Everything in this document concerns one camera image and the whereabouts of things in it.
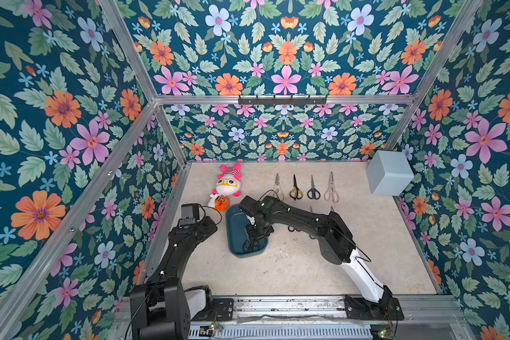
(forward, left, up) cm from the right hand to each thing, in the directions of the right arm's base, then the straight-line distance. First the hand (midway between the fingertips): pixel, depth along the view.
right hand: (254, 238), depth 88 cm
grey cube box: (+27, -60, +13) cm, 67 cm away
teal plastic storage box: (+8, +9, -2) cm, 12 cm away
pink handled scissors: (+27, -38, -4) cm, 47 cm away
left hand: (+4, +16, +5) cm, 18 cm away
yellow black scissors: (+25, -19, -1) cm, 31 cm away
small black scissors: (+26, -28, -3) cm, 38 cm away
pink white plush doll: (+25, +15, +5) cm, 30 cm away
